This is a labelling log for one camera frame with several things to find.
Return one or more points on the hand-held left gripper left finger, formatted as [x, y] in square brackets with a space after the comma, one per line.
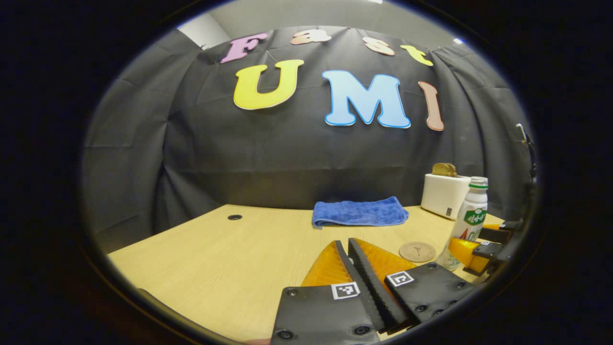
[346, 262]

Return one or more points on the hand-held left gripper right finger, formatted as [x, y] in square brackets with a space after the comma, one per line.
[378, 287]

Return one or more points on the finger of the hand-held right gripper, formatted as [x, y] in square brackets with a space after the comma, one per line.
[486, 252]
[495, 235]

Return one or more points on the white plastic water bottle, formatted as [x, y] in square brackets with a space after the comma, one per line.
[471, 211]

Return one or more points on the round cork coaster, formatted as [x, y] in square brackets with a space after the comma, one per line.
[417, 252]

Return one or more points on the blue folded towel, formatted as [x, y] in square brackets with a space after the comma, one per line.
[359, 213]

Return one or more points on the white toaster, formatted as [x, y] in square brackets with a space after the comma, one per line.
[443, 196]

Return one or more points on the brown toast slice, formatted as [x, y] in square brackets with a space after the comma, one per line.
[444, 169]

